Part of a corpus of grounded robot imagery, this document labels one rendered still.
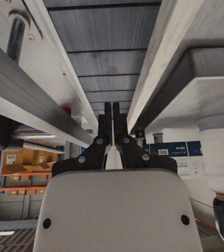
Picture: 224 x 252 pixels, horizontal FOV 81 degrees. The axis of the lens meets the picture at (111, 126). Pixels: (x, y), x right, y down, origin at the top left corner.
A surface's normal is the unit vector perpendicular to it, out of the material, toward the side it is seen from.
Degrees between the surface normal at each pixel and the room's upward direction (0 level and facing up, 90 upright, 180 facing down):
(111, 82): 0
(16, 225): 90
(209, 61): 90
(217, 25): 0
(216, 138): 93
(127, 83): 0
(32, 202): 90
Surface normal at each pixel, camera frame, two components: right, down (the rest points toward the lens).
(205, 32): 0.04, 0.97
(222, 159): -0.68, -0.12
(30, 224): 0.11, -0.25
